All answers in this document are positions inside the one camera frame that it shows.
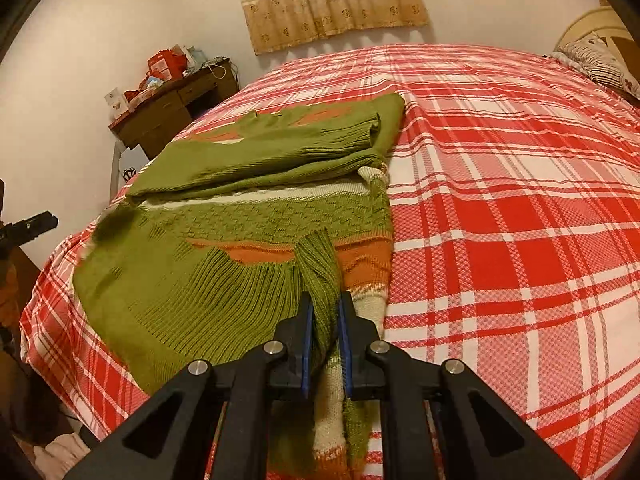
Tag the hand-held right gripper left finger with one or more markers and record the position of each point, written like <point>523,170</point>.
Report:
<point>307,345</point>

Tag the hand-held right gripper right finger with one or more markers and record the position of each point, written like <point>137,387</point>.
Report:
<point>345,345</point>

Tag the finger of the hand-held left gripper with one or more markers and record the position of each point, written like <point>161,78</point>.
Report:
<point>35,224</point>

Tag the green orange striped knit sweater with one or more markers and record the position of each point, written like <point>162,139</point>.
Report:
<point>225,200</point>

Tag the white paper bag crown print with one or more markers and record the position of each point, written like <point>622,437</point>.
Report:
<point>131,165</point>

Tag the white upright card box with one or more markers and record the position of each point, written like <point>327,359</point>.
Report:
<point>114,102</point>

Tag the brown wooden desk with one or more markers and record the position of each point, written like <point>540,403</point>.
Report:
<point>160,120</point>

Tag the red gift box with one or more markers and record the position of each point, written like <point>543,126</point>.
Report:
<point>162,65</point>

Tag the red plaid bed sheet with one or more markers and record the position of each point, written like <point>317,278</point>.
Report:
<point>500,185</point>

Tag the pale cloth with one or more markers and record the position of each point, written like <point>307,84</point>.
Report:
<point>62,452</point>

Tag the beige floral window curtain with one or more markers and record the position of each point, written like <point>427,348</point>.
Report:
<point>325,5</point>

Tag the striped patterned pillow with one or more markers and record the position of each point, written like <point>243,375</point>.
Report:
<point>605,65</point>

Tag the cream arched headboard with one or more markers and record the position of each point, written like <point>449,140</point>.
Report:
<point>580,22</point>

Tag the grey metal frame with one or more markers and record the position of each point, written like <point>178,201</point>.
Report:
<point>114,170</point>

